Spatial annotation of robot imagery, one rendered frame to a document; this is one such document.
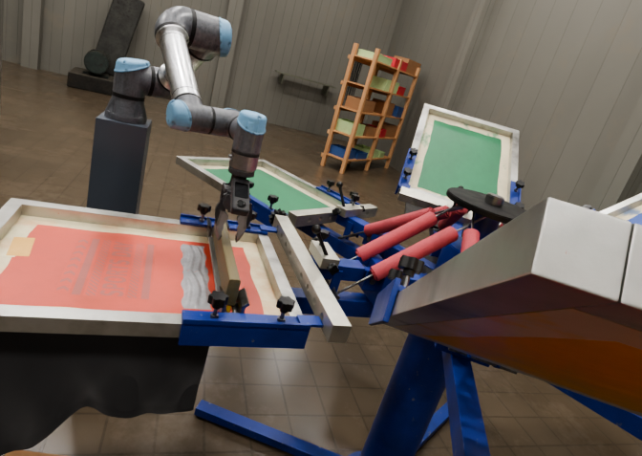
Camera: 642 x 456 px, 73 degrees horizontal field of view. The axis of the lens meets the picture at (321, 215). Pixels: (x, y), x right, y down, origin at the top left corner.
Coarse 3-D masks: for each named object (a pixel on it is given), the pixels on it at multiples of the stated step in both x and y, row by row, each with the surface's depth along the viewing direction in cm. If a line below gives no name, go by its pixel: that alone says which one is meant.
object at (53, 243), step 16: (48, 240) 118; (64, 240) 121; (112, 240) 128; (128, 240) 130; (144, 240) 133; (160, 240) 136; (176, 240) 139; (16, 256) 107; (32, 256) 109; (48, 256) 111; (64, 256) 113; (160, 256) 127; (176, 256) 129; (208, 256) 134; (240, 256) 140; (208, 272) 125; (240, 272) 130
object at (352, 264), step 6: (312, 258) 133; (342, 258) 139; (342, 264) 135; (348, 264) 136; (354, 264) 138; (360, 264) 139; (324, 270) 132; (342, 270) 134; (348, 270) 135; (354, 270) 136; (360, 270) 136; (324, 276) 133; (330, 276) 134; (342, 276) 135; (348, 276) 136; (354, 276) 137; (360, 276) 137
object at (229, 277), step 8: (224, 232) 129; (216, 240) 131; (224, 240) 124; (216, 248) 129; (224, 248) 119; (216, 256) 127; (224, 256) 115; (232, 256) 116; (224, 264) 113; (232, 264) 112; (224, 272) 112; (232, 272) 107; (224, 280) 110; (232, 280) 105; (240, 280) 105; (224, 288) 109; (232, 288) 105; (232, 296) 106; (232, 304) 107
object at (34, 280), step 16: (16, 272) 101; (32, 272) 103; (48, 272) 105; (160, 272) 118; (176, 272) 120; (0, 288) 95; (16, 288) 96; (32, 288) 98; (48, 288) 99; (160, 288) 112; (176, 288) 113; (208, 288) 118; (240, 288) 122; (16, 304) 92; (32, 304) 93; (48, 304) 94; (64, 304) 96; (80, 304) 97; (96, 304) 99; (112, 304) 100; (128, 304) 102; (144, 304) 103; (160, 304) 105; (176, 304) 107; (256, 304) 117
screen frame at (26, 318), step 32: (0, 224) 113; (128, 224) 138; (160, 224) 141; (288, 288) 122; (0, 320) 83; (32, 320) 85; (64, 320) 87; (96, 320) 89; (128, 320) 91; (160, 320) 94
